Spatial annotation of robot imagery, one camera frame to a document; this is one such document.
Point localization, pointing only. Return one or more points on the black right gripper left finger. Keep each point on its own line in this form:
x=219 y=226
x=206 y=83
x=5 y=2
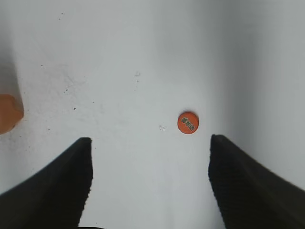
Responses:
x=54 y=197

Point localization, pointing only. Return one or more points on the orange bottle cap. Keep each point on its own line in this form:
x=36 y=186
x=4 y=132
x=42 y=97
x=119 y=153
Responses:
x=188 y=122

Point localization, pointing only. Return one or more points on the orange soda bottle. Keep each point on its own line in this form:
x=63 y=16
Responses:
x=11 y=112

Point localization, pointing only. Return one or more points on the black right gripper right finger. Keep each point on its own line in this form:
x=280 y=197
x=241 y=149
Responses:
x=248 y=195

